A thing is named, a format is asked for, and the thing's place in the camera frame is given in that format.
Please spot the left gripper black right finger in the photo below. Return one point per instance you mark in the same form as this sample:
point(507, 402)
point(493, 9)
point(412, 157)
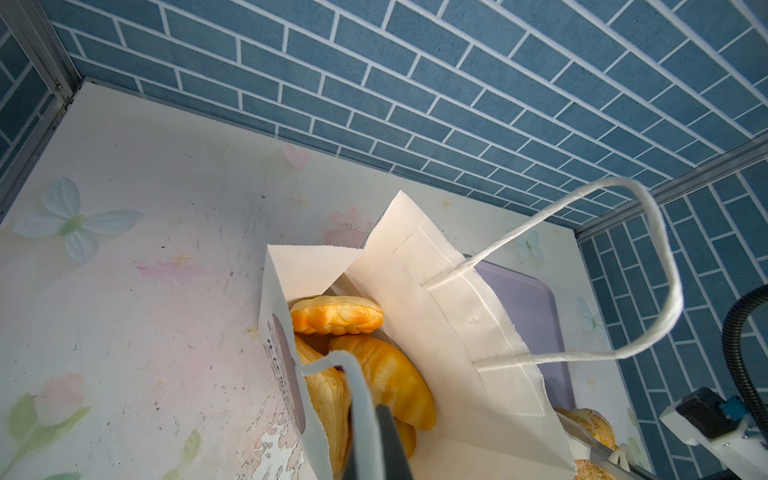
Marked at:
point(396, 466)

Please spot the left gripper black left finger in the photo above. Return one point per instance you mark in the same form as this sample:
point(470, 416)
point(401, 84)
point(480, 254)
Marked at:
point(361, 459)

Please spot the small croissant bread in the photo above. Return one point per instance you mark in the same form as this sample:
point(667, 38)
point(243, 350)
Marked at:
point(392, 379)

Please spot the triangular sandwich bread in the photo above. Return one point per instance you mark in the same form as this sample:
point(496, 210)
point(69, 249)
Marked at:
point(330, 398)

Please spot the ring donut bread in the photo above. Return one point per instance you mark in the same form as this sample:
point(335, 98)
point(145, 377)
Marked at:
point(336, 315)

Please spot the small ridged oval bread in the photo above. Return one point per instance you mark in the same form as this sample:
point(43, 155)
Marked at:
point(408, 437)

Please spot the metal bread tongs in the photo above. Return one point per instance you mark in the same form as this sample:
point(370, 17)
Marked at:
point(620, 462)

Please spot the lavender plastic tray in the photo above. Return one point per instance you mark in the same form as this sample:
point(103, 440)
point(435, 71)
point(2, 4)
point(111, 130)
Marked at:
point(532, 309)

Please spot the large twisted ring bread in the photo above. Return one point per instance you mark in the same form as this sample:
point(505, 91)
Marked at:
point(601, 430)

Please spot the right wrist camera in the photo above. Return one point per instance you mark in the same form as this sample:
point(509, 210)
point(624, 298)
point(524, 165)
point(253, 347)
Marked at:
point(724, 427)

